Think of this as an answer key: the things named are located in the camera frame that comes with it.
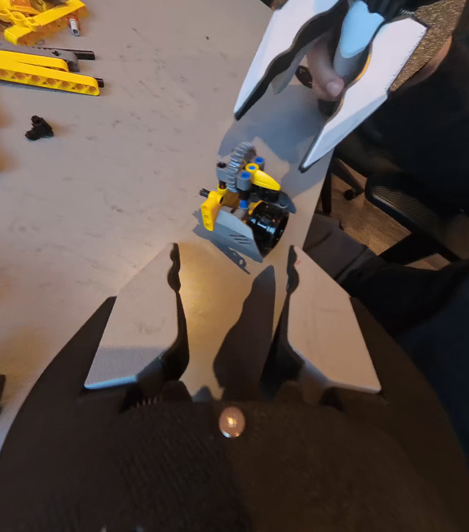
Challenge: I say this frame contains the person's right hand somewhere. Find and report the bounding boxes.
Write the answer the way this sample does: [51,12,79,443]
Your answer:
[305,29,347,102]

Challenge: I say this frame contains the black office chair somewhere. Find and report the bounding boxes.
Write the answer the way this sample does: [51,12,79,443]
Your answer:
[322,158,469,264]

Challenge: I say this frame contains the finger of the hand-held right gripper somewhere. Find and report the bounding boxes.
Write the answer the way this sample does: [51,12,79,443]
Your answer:
[299,16,428,173]
[234,0,343,121]

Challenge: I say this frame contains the grey toothed rack beam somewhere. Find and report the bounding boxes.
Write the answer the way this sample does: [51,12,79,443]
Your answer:
[0,37,96,72]

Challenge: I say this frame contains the grey gear brick assembly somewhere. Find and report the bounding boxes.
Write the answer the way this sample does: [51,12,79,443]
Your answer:
[216,141,282,200]

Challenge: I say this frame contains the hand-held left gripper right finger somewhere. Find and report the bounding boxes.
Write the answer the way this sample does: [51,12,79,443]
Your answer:
[276,245,381,395]

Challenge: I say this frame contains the light grey desk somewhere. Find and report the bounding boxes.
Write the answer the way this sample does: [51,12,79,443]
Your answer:
[0,0,335,512]

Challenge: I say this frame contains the small yellow grey brick assembly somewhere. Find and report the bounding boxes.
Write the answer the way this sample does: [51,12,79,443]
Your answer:
[199,183,297,263]

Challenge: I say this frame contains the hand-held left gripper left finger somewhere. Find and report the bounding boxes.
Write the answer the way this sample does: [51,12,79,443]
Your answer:
[84,242,190,391]

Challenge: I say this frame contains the cluster of long yellow beams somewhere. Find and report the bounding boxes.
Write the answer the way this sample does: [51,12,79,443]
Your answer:
[0,0,104,129]

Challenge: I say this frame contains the small black connector brick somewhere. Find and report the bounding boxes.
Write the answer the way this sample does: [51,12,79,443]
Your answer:
[24,115,54,141]

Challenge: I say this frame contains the person's right forearm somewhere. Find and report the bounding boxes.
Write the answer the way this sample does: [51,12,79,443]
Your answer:
[359,35,469,208]

